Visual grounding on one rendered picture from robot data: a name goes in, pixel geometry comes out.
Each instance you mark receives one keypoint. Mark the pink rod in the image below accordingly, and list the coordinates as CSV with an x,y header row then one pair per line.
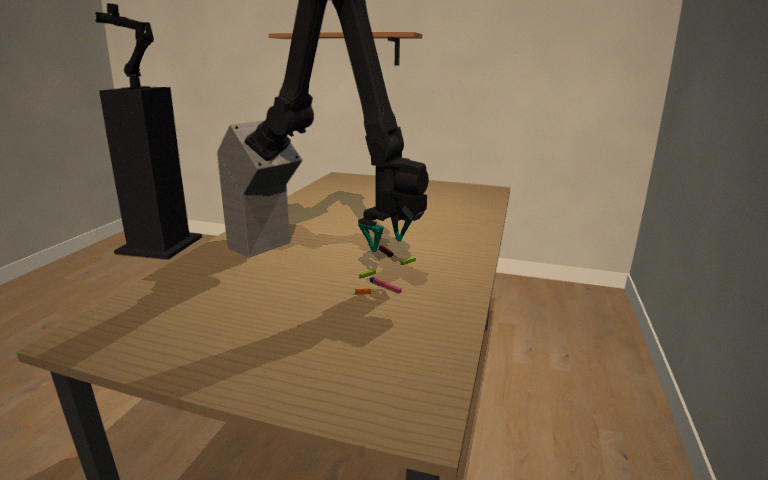
x,y
387,285

